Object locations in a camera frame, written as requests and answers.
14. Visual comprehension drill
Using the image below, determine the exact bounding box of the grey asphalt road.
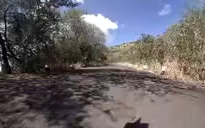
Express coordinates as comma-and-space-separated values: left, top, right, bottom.
0, 64, 205, 128

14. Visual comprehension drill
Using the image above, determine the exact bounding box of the row of trees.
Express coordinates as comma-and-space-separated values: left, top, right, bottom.
0, 0, 111, 75

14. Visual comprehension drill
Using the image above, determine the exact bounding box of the robot's own part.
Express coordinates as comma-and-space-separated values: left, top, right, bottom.
123, 117, 150, 128

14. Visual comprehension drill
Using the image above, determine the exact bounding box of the dry grass verge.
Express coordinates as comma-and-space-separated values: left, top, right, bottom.
115, 61, 205, 92

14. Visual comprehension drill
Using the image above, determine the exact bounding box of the row of bushes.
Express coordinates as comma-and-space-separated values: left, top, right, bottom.
108, 0, 205, 88

